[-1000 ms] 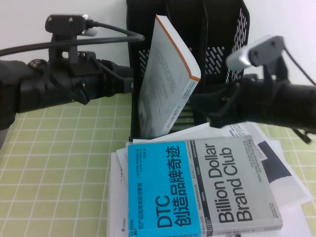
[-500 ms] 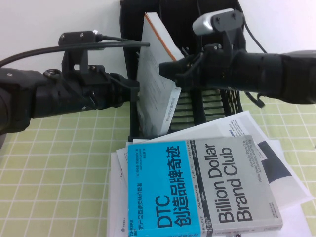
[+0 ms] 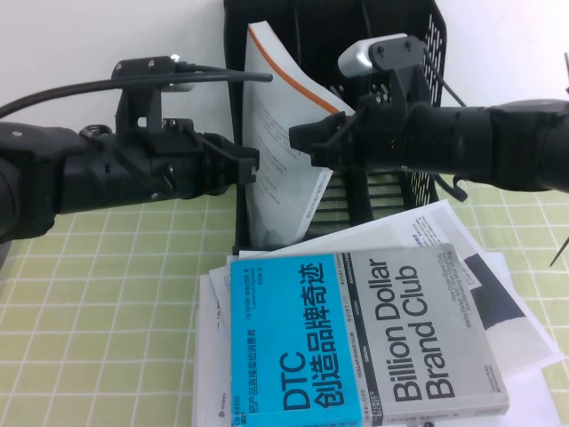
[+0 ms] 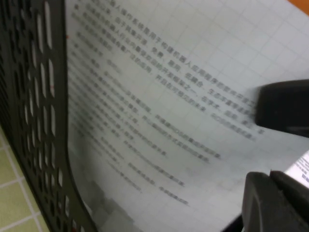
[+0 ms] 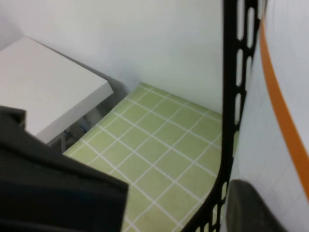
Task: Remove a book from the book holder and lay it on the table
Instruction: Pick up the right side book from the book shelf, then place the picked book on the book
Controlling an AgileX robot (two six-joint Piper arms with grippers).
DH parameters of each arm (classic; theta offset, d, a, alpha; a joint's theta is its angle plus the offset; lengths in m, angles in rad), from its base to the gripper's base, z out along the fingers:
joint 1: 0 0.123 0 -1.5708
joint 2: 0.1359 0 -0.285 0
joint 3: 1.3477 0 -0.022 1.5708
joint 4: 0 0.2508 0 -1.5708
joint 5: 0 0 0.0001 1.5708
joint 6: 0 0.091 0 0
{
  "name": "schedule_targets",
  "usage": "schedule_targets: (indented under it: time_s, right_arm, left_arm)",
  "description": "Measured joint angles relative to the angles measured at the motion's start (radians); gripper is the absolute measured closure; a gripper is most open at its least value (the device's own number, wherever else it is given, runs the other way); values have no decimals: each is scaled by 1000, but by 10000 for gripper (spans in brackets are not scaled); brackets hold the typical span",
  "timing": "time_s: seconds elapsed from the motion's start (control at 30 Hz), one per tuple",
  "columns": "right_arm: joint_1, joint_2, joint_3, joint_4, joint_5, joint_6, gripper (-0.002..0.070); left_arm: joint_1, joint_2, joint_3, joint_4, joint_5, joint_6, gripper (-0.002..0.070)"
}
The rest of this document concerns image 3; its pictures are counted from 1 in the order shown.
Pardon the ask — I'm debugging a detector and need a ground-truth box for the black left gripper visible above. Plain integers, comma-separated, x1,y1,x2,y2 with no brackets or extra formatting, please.
146,117,261,202

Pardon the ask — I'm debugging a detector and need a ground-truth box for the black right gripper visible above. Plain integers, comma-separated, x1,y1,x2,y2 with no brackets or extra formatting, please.
288,94,420,173

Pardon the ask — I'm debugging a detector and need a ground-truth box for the white orange ROS book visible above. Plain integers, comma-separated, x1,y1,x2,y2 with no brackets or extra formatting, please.
242,20,357,248

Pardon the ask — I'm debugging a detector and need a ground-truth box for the black plastic book holder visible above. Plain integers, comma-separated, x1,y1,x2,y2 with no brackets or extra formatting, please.
221,0,450,257

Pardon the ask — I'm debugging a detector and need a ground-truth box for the white book with small print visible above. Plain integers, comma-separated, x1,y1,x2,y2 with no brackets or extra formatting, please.
208,265,233,346

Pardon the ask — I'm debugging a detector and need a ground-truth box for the blue grey DTC book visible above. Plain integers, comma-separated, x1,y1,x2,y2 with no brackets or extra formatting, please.
228,242,510,427

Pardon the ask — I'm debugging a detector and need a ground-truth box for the green checkered tablecloth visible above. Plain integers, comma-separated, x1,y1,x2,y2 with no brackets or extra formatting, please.
0,186,569,427

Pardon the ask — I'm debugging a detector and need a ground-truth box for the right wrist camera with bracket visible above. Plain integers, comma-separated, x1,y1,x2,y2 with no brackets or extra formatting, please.
337,33,429,106

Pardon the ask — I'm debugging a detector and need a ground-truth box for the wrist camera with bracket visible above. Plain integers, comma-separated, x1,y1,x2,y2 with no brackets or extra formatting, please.
337,33,429,106
110,52,196,134

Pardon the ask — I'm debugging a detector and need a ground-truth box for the black left camera cable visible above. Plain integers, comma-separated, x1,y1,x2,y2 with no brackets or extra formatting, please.
0,65,275,119

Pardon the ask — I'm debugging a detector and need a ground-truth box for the black camera cable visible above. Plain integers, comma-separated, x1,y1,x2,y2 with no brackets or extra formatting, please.
423,46,468,109
0,65,275,119

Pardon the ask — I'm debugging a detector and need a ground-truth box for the black right camera cable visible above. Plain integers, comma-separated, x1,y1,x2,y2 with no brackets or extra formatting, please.
423,46,468,109

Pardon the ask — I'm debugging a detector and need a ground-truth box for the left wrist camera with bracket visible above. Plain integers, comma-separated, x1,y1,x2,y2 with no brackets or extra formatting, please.
110,52,196,134

